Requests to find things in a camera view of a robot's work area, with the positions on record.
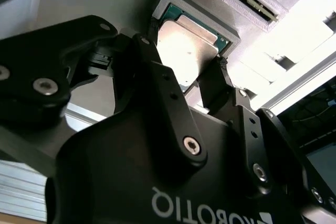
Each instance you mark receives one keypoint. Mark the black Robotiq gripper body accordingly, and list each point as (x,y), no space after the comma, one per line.
(110,171)

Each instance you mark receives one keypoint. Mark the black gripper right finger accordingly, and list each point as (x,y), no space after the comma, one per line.
(241,129)

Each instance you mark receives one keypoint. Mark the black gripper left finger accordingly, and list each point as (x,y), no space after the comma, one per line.
(168,108)

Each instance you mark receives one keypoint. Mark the silver-topped CPU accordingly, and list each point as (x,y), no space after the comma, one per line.
(183,45)

